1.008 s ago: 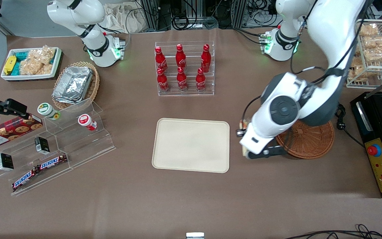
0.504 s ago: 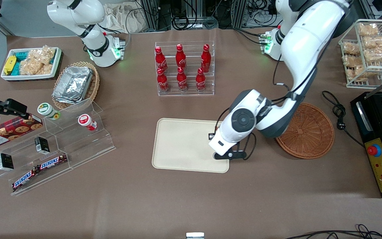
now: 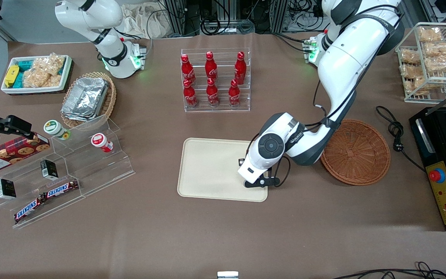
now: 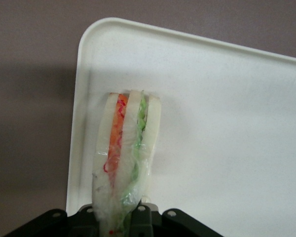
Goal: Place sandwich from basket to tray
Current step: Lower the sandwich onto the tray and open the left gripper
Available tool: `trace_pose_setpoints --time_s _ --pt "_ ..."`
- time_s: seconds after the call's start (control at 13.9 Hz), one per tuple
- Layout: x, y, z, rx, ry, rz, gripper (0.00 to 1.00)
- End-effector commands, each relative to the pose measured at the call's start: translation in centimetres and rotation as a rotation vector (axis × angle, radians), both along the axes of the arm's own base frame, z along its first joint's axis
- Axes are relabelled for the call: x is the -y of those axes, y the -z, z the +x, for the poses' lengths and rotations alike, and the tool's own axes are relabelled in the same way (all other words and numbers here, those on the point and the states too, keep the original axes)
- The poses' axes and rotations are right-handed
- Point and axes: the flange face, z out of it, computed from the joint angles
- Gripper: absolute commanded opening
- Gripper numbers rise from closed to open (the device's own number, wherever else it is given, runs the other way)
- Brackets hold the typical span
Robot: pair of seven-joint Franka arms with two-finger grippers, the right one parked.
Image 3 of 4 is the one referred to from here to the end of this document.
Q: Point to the oval tan wicker basket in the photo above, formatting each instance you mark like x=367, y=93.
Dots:
x=109, y=104

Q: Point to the red emergency stop button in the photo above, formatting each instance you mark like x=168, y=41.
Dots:
x=436, y=176

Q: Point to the yellow snack pack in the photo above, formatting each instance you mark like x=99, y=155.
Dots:
x=11, y=75

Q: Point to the green lid cup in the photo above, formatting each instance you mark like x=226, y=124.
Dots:
x=54, y=128

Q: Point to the clear acrylic bottle rack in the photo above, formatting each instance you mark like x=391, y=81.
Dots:
x=246, y=104

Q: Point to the round brown wicker basket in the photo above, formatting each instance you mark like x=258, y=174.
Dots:
x=356, y=155

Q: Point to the clear bag rice crackers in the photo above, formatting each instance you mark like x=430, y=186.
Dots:
x=39, y=78
x=50, y=64

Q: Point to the red tartan cookie box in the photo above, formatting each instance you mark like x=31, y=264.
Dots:
x=10, y=155

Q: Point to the teal snack pack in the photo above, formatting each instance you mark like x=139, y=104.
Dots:
x=25, y=65
x=18, y=80

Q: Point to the small black box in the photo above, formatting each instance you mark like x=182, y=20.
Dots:
x=6, y=188
x=48, y=169

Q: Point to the red cola bottle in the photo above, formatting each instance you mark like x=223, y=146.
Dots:
x=211, y=69
x=190, y=95
x=187, y=71
x=212, y=95
x=240, y=69
x=234, y=95

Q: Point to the red lid cup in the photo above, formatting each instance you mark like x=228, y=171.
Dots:
x=100, y=141

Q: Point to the cream plastic tray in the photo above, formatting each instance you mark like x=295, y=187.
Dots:
x=207, y=170

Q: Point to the aluminium profile post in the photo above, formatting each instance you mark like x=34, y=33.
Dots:
x=279, y=15
x=175, y=17

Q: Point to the clear acrylic stepped display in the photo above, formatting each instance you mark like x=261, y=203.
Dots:
x=91, y=170

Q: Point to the white rectangular bin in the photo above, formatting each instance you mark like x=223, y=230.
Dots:
x=33, y=90

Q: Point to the clear bag fried snack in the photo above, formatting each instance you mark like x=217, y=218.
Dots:
x=430, y=34
x=412, y=71
x=441, y=64
x=439, y=49
x=416, y=86
x=410, y=56

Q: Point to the black appliance yellow panel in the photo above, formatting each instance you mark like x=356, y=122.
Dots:
x=445, y=193

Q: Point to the brown Snickers bar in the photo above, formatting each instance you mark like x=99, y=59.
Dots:
x=29, y=209
x=61, y=189

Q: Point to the beige cloth bag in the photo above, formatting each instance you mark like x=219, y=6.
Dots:
x=141, y=19

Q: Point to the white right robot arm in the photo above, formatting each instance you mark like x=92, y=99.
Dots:
x=91, y=15

